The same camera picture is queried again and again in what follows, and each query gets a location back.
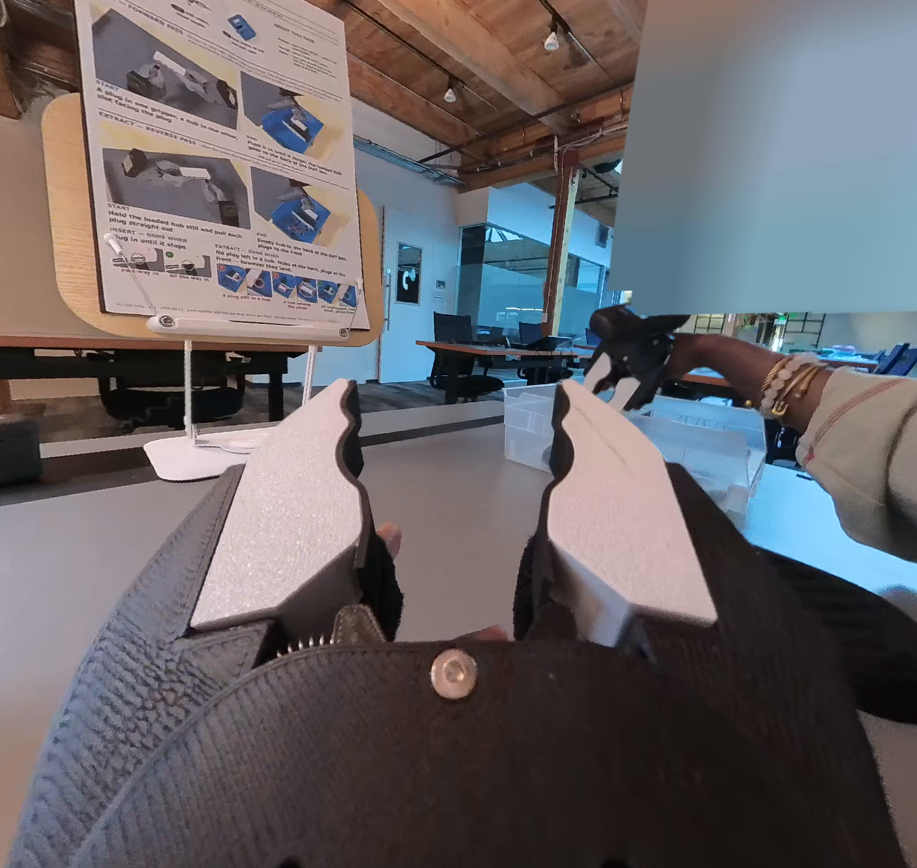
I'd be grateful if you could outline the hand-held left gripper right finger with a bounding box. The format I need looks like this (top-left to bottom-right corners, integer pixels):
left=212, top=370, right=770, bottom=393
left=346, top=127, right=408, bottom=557
left=548, top=378, right=719, bottom=648

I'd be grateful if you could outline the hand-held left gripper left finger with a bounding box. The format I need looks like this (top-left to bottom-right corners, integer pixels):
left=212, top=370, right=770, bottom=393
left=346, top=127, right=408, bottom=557
left=188, top=378, right=373, bottom=643

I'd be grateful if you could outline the clear plastic bin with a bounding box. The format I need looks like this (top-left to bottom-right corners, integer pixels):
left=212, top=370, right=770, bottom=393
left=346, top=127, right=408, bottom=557
left=501, top=381, right=768, bottom=518

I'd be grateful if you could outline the person's right forearm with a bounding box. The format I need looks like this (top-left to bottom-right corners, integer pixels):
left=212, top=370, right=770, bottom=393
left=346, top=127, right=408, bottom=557
left=748, top=348, right=917, bottom=561

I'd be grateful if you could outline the person's right hand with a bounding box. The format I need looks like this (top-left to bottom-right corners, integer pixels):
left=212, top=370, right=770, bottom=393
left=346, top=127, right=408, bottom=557
left=662, top=332, right=771, bottom=410

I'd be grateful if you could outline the person's left hand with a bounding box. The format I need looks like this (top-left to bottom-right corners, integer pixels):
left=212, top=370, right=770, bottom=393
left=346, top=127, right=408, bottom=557
left=376, top=520, right=511, bottom=645

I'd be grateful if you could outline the wooden-edged office desk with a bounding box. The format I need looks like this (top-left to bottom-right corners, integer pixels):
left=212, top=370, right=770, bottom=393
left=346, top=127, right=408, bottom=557
left=416, top=340, right=596, bottom=405
left=0, top=336, right=309, bottom=425

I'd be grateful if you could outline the black office chair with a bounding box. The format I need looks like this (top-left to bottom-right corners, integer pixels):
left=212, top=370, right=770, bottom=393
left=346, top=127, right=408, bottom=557
left=432, top=312, right=504, bottom=405

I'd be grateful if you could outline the white phone booth door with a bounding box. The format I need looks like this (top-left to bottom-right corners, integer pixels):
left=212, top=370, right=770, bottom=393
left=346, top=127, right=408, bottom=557
left=380, top=205, right=459, bottom=385

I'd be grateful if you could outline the black quilted wrist rest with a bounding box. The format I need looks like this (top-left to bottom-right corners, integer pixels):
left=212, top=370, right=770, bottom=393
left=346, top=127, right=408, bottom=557
left=759, top=546, right=917, bottom=724

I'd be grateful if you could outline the grey power adapter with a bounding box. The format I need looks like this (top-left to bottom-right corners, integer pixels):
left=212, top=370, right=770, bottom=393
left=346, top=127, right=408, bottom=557
left=0, top=413, right=43, bottom=488

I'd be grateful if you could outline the large instruction board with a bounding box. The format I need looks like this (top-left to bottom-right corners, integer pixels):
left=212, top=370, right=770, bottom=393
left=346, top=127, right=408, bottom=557
left=42, top=0, right=384, bottom=347

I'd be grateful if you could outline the pale bead bracelet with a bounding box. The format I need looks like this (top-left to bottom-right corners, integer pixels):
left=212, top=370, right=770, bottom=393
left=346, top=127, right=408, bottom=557
left=758, top=352, right=825, bottom=419

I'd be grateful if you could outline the gold bangle bracelet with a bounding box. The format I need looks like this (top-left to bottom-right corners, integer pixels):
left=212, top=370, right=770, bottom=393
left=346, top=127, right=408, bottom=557
left=761, top=359, right=833, bottom=418

